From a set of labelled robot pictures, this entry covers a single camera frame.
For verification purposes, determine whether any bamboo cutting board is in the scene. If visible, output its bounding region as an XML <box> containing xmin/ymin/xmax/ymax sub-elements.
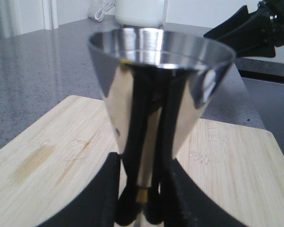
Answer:
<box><xmin>0</xmin><ymin>95</ymin><xmax>284</xmax><ymax>227</ymax></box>

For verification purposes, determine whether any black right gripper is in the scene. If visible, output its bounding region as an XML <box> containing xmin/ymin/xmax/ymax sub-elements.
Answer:
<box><xmin>204</xmin><ymin>0</ymin><xmax>284</xmax><ymax>58</ymax></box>

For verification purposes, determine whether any steel double jigger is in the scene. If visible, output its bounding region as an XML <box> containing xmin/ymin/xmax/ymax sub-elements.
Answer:
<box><xmin>89</xmin><ymin>27</ymin><xmax>236</xmax><ymax>226</ymax></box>

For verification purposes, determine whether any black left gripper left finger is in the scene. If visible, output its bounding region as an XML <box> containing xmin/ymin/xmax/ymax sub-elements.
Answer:
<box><xmin>39</xmin><ymin>152</ymin><xmax>120</xmax><ymax>227</ymax></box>

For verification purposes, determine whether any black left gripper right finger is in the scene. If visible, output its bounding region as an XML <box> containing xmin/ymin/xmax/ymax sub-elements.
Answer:
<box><xmin>162</xmin><ymin>159</ymin><xmax>245</xmax><ymax>227</ymax></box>

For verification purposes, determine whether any white appliance with cable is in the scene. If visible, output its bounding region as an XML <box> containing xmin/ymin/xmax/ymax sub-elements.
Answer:
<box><xmin>88</xmin><ymin>0</ymin><xmax>168</xmax><ymax>28</ymax></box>

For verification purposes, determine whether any grey curtain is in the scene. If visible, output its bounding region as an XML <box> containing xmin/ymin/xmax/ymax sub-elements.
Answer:
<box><xmin>0</xmin><ymin>0</ymin><xmax>59</xmax><ymax>39</ymax></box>

